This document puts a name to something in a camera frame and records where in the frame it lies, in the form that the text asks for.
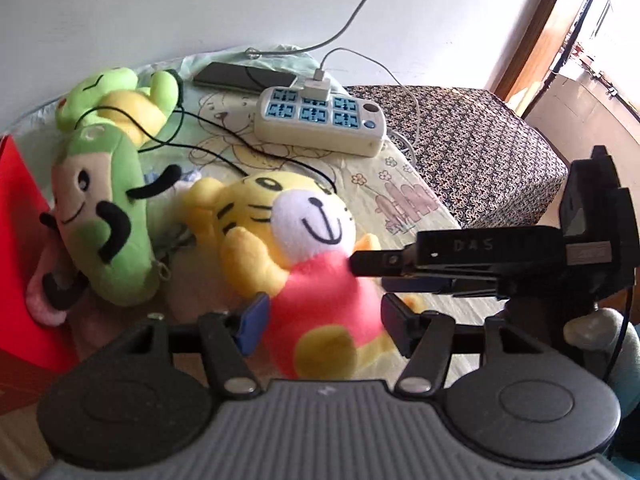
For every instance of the cream power strip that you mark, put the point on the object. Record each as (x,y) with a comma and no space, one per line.
(320,135)

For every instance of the wooden door frame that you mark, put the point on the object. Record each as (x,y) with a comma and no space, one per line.
(540,25)

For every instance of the yellow tiger plush toy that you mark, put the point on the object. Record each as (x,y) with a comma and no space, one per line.
(310,210)

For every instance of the white charger plug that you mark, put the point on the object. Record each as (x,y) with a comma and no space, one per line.
(315,91)

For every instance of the black smartphone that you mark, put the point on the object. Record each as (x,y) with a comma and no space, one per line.
(225,77)

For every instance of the green frog plush toy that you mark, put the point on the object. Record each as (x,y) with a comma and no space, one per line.
(100,85)

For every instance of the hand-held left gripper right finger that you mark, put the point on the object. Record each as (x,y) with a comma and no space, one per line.
(395,325)

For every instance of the dark patterned blanket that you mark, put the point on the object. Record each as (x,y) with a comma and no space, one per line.
(475,150)

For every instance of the cartoon print bed sheet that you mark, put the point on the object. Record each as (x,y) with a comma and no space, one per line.
(360,195)

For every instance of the red cardboard box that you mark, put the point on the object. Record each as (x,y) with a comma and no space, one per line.
(20,260)

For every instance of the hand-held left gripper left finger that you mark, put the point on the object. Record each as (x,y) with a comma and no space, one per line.
(252,322)

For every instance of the person's right hand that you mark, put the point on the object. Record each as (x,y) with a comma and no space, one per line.
(592,330)

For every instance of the green monkey plush toy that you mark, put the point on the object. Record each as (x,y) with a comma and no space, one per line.
(120,160)

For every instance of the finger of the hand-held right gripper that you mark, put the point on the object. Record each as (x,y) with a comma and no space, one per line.
(475,250)
(442,286)

